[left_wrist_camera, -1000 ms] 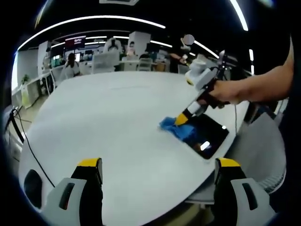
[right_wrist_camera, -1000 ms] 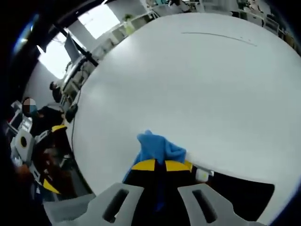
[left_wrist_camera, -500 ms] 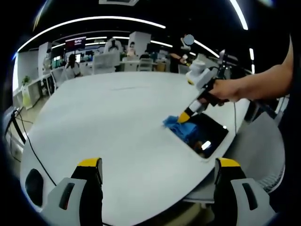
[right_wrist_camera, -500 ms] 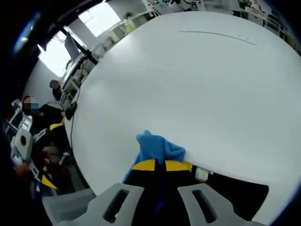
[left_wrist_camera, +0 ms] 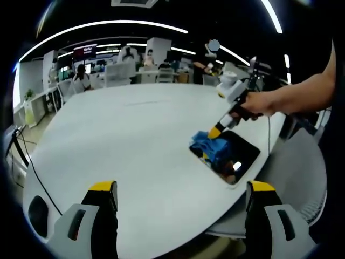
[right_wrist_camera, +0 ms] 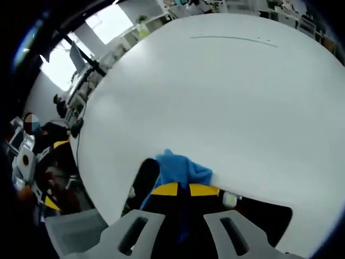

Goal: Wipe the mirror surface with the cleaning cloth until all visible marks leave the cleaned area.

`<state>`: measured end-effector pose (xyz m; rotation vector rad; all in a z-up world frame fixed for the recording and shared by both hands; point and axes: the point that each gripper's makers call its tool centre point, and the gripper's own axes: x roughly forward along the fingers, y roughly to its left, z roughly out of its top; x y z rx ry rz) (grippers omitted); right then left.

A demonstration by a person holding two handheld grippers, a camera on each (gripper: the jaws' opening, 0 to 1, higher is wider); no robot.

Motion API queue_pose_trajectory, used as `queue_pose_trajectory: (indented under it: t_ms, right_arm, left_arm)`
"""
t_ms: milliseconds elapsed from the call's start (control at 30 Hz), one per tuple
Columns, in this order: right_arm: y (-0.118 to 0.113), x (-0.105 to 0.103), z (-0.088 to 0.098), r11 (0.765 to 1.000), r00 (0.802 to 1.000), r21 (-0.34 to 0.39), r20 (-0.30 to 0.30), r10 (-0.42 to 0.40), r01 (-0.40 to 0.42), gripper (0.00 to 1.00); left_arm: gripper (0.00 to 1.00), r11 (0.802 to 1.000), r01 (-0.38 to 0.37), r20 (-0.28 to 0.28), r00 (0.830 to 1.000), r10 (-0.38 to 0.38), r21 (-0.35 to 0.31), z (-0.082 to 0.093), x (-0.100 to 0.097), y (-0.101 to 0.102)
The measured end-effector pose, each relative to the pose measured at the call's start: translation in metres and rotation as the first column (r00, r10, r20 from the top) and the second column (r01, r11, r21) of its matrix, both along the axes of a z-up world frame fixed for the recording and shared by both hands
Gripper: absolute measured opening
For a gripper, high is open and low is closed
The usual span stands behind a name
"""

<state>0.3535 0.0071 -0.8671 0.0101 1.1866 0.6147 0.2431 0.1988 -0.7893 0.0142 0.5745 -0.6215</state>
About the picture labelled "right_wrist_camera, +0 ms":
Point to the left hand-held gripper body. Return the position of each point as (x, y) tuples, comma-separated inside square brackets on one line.
[(27, 168)]

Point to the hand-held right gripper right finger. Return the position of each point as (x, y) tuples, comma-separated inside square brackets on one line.
[(242, 237)]

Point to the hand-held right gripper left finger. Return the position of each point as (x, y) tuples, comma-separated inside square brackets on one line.
[(129, 237)]

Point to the blue cleaning cloth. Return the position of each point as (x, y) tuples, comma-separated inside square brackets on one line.
[(178, 167)]

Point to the person's left hand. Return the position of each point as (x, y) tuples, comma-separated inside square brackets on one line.
[(24, 193)]

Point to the black oval device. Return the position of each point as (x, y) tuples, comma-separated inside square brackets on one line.
[(76, 128)]

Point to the black monitor stand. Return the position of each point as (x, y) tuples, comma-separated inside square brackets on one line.
[(93, 64)]

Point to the dark computer monitor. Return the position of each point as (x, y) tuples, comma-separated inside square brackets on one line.
[(77, 56)]

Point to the white shelf unit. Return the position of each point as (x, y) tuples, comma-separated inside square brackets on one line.
[(129, 40)]

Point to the yellow green bag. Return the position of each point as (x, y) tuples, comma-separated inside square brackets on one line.
[(144, 32)]

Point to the green potted plant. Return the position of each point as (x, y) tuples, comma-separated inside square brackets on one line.
[(141, 19)]

